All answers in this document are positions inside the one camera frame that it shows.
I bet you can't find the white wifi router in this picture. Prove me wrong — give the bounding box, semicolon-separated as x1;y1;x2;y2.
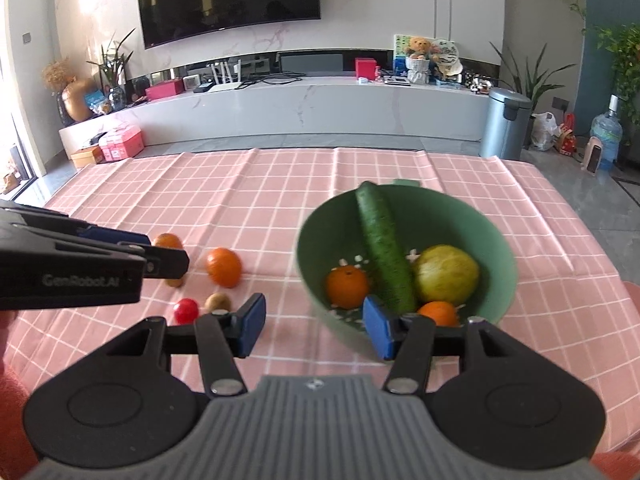
206;60;247;93

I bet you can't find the green cucumber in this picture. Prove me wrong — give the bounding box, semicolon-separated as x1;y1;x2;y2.
355;181;418;315

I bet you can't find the white plastic bag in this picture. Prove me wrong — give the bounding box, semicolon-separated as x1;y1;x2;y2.
529;111;561;152

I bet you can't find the flat red box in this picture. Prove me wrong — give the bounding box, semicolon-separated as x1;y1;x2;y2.
144;80;185;101

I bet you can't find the long-leaf potted plant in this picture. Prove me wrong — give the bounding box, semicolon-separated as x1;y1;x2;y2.
491;41;577;112

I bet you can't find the blue water jug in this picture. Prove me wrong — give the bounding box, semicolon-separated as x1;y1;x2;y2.
590;95;624;171

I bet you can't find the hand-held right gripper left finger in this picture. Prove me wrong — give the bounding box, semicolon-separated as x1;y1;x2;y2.
100;292;267;397

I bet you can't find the brown kiwi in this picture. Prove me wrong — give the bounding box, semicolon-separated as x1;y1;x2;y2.
204;292;233;314

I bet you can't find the pink small heater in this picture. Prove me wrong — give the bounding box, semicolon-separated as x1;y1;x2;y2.
582;136;605;175

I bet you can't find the orange tangerine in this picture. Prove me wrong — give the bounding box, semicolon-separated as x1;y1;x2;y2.
325;266;372;310
417;301;460;327
152;232;184;252
206;247;243;289

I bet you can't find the brown cardboard box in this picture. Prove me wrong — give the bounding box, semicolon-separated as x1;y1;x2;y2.
70;145;105;169

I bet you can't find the pink gift box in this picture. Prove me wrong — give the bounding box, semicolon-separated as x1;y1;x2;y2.
98;122;145;163

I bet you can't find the brown teddy bear bouquet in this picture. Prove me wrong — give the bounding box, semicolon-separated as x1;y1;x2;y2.
403;36;434;86

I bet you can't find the yellow-green round fruit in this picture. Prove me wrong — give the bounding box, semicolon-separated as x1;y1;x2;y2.
413;245;481;306

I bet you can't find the leafy climbing plant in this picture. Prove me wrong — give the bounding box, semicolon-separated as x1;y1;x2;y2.
584;24;640;127

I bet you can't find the green plant in glass vase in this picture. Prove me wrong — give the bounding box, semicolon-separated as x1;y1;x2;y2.
87;29;137;111

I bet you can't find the colourful framed picture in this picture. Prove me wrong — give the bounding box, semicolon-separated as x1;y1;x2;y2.
393;33;457;82

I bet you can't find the bronze round vase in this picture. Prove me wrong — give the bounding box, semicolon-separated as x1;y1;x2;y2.
56;77;99;127

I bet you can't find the grey pedal trash can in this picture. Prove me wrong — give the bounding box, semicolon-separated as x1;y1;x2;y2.
479;87;534;161

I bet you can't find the green plastic bowl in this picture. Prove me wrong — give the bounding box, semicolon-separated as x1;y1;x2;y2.
296;179;519;348

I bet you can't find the pink checked tablecloth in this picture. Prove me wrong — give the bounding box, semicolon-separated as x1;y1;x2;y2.
0;147;640;480

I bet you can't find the red cherry tomato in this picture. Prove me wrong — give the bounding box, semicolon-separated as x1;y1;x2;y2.
173;298;198;325

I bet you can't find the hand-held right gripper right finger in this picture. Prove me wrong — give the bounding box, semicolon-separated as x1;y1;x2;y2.
363;295;533;395

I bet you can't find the red gift bag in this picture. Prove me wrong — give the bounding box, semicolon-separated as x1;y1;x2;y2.
557;112;577;156

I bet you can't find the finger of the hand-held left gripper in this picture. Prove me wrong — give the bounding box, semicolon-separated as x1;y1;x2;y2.
75;224;153;249
142;247;190;281

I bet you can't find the white marble tv console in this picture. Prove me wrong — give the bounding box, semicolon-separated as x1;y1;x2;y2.
58;75;494;162

